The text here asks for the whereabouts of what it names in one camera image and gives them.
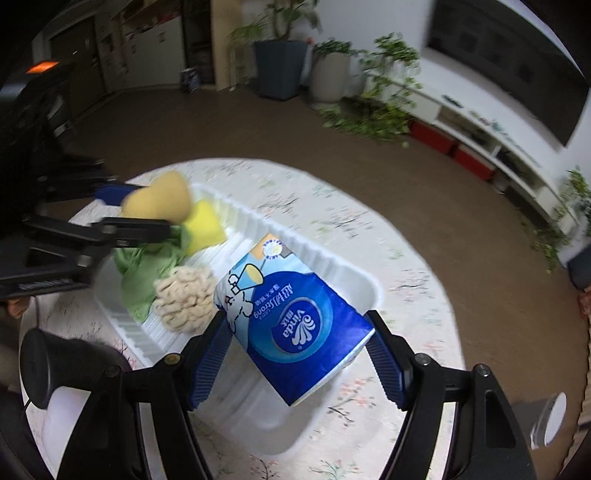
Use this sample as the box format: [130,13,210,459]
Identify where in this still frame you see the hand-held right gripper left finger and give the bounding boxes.
[55,310,232,480]

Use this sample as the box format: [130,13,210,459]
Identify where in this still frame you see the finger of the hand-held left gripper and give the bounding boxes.
[23,217,182,266]
[60,159,145,207]

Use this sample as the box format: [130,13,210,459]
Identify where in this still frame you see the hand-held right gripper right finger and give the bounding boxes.
[364,309,539,480]

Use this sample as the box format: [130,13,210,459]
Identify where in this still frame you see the tan peanut-shaped sponge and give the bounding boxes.
[120,171,193,223]

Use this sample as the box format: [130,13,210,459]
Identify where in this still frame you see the green cloth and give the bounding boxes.
[112,225,195,322]

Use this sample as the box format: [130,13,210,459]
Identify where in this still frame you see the yellow sponge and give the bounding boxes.
[184,200,228,253]

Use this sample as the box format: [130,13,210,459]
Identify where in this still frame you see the white plastic tray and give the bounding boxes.
[93,181,385,463]

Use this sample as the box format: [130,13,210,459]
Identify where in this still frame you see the cream chenille cloth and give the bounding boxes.
[153,266,219,333]

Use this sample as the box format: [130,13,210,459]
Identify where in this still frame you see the blue tissue pack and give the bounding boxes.
[212,233,376,408]

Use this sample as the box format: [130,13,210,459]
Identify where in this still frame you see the dark door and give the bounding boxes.
[47,20,108,101]

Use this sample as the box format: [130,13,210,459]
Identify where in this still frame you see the blue patterned box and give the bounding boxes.
[179,66,202,92]

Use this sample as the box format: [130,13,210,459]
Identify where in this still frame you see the large plant in dark pot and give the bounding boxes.
[228,0,325,101]

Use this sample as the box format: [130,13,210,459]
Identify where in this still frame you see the small trailing vine plant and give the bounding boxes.
[521,167,588,274]

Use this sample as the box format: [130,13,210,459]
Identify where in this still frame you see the tall leafy plant dark pot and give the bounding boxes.
[565,244,591,290]

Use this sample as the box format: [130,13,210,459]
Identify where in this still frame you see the red storage box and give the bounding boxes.
[452,143,496,182]
[408,120,456,156]

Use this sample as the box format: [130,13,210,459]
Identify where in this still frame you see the white television cabinet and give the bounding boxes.
[382,59,574,219]

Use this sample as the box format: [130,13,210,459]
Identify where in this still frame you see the plant in grey pot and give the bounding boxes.
[308,39,359,104]

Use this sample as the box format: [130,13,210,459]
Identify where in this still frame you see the trailing green plant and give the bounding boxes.
[318,32,424,147]

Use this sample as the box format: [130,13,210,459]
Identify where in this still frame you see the white wall cabinets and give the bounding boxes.
[93,0,186,94]

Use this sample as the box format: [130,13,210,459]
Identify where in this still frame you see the wall television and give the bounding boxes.
[424,0,591,147]

